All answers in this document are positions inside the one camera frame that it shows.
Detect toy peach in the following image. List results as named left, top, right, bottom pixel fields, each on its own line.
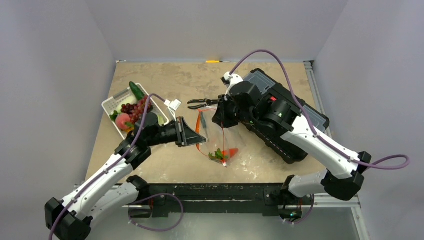
left=114, top=113, right=134, bottom=131

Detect green handled screwdriver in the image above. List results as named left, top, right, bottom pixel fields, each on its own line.
left=200, top=112, right=207, bottom=130

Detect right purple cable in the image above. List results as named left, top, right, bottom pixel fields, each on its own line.
left=228, top=49, right=411, bottom=171

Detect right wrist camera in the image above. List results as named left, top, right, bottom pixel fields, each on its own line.
left=221, top=71, right=244, bottom=97

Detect purple toy grapes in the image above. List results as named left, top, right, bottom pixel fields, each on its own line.
left=120, top=96, right=148, bottom=124

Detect black plastic toolbox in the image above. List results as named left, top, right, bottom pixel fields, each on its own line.
left=243, top=68, right=330, bottom=165

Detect black pliers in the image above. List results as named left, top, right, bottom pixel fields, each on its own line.
left=187, top=98, right=219, bottom=110

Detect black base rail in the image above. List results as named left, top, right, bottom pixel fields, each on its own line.
left=128, top=183, right=314, bottom=220

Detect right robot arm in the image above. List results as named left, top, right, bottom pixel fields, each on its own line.
left=212, top=81, right=371, bottom=204

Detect orange toy carrot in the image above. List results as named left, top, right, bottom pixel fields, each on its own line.
left=208, top=148, right=239, bottom=164

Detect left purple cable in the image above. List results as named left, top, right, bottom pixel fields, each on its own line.
left=47, top=93, right=167, bottom=240

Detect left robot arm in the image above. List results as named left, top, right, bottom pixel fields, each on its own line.
left=44, top=112, right=207, bottom=240

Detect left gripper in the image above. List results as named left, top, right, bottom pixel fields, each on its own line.
left=146, top=115, right=205, bottom=147

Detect clear zip top bag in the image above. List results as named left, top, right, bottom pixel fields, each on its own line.
left=195, top=106, right=246, bottom=168

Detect yellow marker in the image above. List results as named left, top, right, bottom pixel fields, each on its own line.
left=205, top=60, right=222, bottom=64

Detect green toy cabbage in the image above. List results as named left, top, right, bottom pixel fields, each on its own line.
left=157, top=115, right=166, bottom=126

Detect white plastic basket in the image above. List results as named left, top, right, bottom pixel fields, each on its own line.
left=101, top=82, right=149, bottom=139

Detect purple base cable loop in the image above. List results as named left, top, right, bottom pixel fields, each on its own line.
left=127, top=193, right=185, bottom=233

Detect green toy cucumber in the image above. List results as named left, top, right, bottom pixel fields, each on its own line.
left=128, top=81, right=145, bottom=101

